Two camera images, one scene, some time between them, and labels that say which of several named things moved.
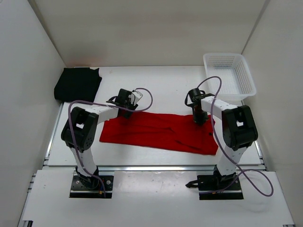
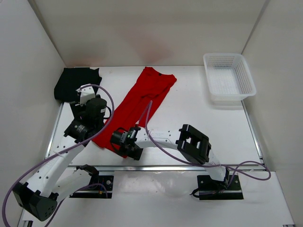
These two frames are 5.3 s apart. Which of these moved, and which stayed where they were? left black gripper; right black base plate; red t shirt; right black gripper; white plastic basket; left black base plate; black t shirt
Moved: right black gripper; red t shirt; left black gripper
Stayed: left black base plate; right black base plate; white plastic basket; black t shirt
